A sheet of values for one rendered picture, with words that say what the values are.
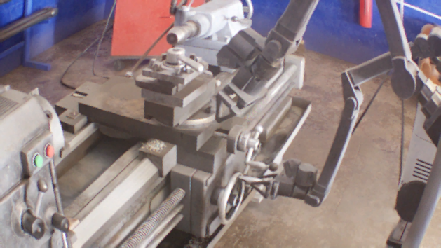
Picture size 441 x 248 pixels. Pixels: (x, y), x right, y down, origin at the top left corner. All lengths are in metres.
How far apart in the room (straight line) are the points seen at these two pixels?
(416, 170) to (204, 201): 0.89
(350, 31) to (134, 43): 2.38
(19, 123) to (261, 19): 5.08
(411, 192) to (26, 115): 1.07
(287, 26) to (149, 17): 3.57
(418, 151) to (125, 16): 3.81
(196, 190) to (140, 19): 3.03
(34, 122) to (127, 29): 3.72
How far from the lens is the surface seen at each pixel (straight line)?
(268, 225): 2.98
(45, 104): 1.45
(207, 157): 1.87
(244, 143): 1.93
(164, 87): 1.79
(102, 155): 2.12
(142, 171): 1.79
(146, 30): 4.76
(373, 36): 5.70
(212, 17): 2.46
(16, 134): 1.08
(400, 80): 1.11
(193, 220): 1.97
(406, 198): 1.42
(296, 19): 1.20
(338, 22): 5.73
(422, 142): 1.32
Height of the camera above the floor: 1.79
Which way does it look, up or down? 26 degrees down
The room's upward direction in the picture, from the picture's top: 5 degrees clockwise
